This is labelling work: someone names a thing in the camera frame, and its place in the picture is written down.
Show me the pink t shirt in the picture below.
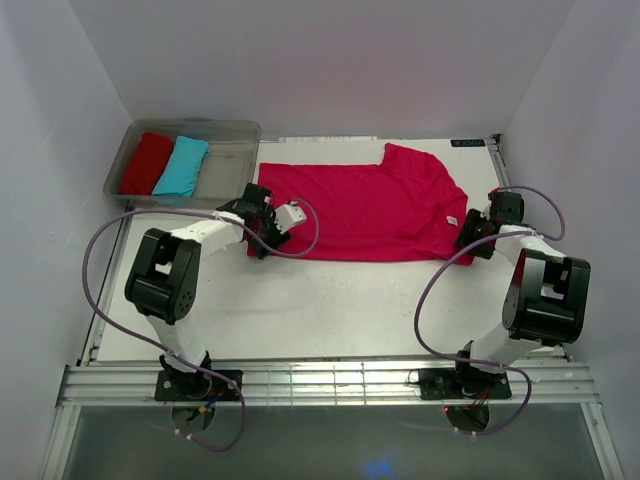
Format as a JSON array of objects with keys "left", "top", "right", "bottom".
[{"left": 258, "top": 143, "right": 468, "bottom": 262}]

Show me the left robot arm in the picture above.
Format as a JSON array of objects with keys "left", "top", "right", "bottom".
[{"left": 125, "top": 183, "right": 307, "bottom": 400}]

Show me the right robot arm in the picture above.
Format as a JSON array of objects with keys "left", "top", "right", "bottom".
[{"left": 451, "top": 188, "right": 591, "bottom": 397}]

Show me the cyan rolled t shirt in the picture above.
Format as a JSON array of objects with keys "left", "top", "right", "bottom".
[{"left": 152, "top": 136, "right": 209, "bottom": 197}]

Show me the clear plastic bin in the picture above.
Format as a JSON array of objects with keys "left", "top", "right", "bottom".
[{"left": 103, "top": 117, "right": 262, "bottom": 209}]

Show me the red rolled t shirt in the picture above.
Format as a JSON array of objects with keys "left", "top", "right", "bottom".
[{"left": 119, "top": 132, "right": 174, "bottom": 196}]

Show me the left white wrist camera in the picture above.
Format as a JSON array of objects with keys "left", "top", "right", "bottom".
[{"left": 275, "top": 200, "right": 307, "bottom": 234}]

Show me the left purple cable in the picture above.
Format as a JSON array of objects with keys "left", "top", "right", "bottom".
[{"left": 81, "top": 199, "right": 321, "bottom": 454}]

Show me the purple cable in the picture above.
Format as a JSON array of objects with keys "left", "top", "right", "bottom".
[
  {"left": 412, "top": 185, "right": 566, "bottom": 437},
  {"left": 81, "top": 199, "right": 321, "bottom": 454}
]

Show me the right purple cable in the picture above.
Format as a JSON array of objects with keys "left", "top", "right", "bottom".
[{"left": 412, "top": 185, "right": 566, "bottom": 437}]

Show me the aluminium frame rail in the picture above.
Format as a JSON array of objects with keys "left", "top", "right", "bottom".
[{"left": 57, "top": 357, "right": 600, "bottom": 407}]

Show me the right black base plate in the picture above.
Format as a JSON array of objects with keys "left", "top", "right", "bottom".
[{"left": 417, "top": 367, "right": 512, "bottom": 400}]

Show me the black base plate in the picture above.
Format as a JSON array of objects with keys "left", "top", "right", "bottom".
[
  {"left": 153, "top": 369, "right": 239, "bottom": 403},
  {"left": 417, "top": 367, "right": 512, "bottom": 400}
]

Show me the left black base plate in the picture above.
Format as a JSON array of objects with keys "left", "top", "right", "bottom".
[{"left": 153, "top": 369, "right": 239, "bottom": 403}]

